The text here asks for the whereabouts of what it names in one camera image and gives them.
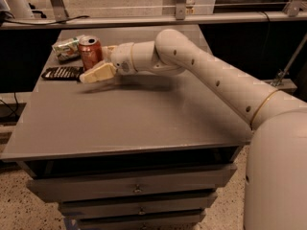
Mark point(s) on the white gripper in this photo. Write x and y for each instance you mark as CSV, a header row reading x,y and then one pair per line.
x,y
122,60

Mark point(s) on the red coke can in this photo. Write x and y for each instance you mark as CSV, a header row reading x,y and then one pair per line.
x,y
90,51

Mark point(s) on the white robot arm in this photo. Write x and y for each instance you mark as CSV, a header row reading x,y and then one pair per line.
x,y
276,181

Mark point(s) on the crushed green white can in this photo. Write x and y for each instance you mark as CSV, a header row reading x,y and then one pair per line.
x,y
67,49

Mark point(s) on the dark rxbar chocolate bar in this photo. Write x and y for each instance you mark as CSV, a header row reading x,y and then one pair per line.
x,y
63,73

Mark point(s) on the grey drawer cabinet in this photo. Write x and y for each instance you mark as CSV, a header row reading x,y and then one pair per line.
x,y
136,123

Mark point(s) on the white pipe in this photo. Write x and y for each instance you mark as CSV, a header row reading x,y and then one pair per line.
x,y
20,9

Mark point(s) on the top grey drawer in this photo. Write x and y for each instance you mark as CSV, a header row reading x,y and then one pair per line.
x,y
140,183

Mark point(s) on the grey drawer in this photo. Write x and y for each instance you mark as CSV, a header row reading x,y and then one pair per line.
x,y
138,205
140,183
142,222

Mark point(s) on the middle grey drawer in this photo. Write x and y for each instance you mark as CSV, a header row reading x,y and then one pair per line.
x,y
138,205

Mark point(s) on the bottom grey drawer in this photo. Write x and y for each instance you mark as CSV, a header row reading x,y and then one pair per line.
x,y
142,222

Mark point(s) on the grey metal rail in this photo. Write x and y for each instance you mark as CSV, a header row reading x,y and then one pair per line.
x,y
83,22

